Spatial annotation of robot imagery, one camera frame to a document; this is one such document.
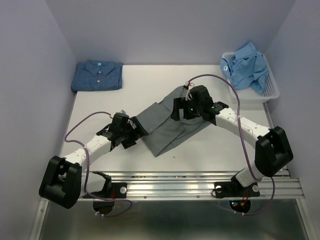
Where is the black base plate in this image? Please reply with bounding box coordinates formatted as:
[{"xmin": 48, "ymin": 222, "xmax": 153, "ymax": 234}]
[
  {"xmin": 80, "ymin": 173, "xmax": 127, "ymax": 199},
  {"xmin": 211, "ymin": 176, "xmax": 260, "ymax": 199}
]

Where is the aluminium rail frame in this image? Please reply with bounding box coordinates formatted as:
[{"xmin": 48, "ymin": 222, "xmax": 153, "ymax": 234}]
[{"xmin": 30, "ymin": 111, "xmax": 314, "ymax": 240}]

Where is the blue checked folded shirt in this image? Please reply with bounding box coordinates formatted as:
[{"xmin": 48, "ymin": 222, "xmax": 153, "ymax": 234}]
[{"xmin": 71, "ymin": 60, "xmax": 123, "ymax": 92}]

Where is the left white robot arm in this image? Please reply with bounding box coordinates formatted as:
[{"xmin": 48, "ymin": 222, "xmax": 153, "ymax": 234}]
[{"xmin": 38, "ymin": 112, "xmax": 148, "ymax": 209}]

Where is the white plastic basket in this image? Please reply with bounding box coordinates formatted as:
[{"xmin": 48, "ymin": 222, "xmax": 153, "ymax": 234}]
[{"xmin": 229, "ymin": 53, "xmax": 280, "ymax": 104}]

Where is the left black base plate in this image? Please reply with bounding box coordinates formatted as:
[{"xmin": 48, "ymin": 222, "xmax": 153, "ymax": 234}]
[{"xmin": 80, "ymin": 173, "xmax": 127, "ymax": 199}]

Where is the purple cable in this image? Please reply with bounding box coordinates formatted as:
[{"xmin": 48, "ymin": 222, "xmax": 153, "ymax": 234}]
[
  {"xmin": 183, "ymin": 73, "xmax": 276, "ymax": 216},
  {"xmin": 64, "ymin": 111, "xmax": 133, "ymax": 218}
]

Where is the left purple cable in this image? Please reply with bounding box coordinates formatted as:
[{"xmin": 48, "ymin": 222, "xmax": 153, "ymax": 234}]
[{"xmin": 64, "ymin": 111, "xmax": 133, "ymax": 218}]

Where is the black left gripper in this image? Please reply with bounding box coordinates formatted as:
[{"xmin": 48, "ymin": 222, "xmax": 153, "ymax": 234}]
[{"xmin": 119, "ymin": 116, "xmax": 148, "ymax": 149}]

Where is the grey long sleeve shirt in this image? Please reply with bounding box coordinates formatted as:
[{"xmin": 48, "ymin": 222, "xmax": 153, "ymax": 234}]
[{"xmin": 136, "ymin": 86, "xmax": 210, "ymax": 157}]

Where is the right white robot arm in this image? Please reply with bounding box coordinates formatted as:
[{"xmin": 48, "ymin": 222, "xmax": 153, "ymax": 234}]
[{"xmin": 170, "ymin": 85, "xmax": 293, "ymax": 199}]

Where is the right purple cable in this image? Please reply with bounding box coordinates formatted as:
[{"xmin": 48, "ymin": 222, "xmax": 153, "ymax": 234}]
[{"xmin": 183, "ymin": 73, "xmax": 276, "ymax": 216}]

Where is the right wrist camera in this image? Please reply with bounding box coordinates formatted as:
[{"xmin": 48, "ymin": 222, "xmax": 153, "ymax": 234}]
[{"xmin": 183, "ymin": 81, "xmax": 195, "ymax": 101}]

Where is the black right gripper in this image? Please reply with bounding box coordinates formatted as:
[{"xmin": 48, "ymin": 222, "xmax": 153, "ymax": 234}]
[{"xmin": 169, "ymin": 96, "xmax": 203, "ymax": 121}]

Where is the light blue crumpled shirt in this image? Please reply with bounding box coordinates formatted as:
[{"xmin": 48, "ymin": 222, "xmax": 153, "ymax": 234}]
[{"xmin": 220, "ymin": 42, "xmax": 269, "ymax": 94}]

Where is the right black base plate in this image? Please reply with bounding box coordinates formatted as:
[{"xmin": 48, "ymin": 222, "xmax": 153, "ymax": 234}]
[{"xmin": 211, "ymin": 176, "xmax": 260, "ymax": 199}]

